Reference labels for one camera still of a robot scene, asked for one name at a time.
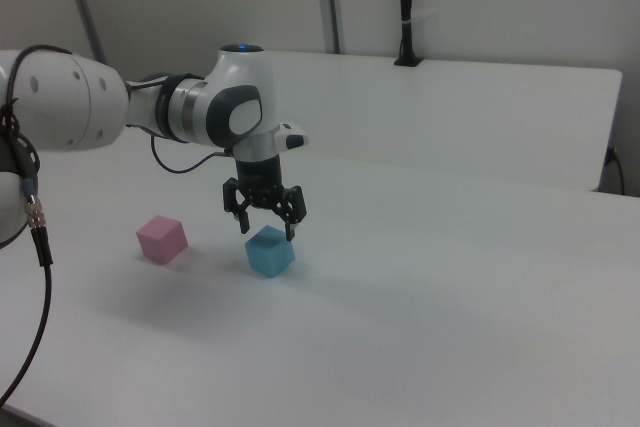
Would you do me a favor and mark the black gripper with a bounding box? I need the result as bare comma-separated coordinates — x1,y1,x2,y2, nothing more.
221,154,308,242

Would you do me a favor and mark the grey slanted frame post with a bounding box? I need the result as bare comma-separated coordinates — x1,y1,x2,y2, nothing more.
58,0,107,64

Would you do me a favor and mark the blue cube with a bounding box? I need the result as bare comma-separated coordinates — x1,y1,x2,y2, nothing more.
244,224,296,280

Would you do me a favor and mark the white side table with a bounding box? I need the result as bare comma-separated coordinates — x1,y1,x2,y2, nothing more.
259,48,624,194

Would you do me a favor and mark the black pole with base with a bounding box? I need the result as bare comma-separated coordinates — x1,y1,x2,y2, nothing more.
393,0,426,68

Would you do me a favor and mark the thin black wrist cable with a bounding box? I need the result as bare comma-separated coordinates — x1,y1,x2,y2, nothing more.
149,134,234,174

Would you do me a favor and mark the thick cable with metal connector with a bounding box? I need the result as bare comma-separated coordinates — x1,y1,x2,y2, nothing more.
0,44,74,394

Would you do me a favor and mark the pink cube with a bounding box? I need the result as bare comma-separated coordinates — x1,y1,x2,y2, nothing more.
135,214,189,265

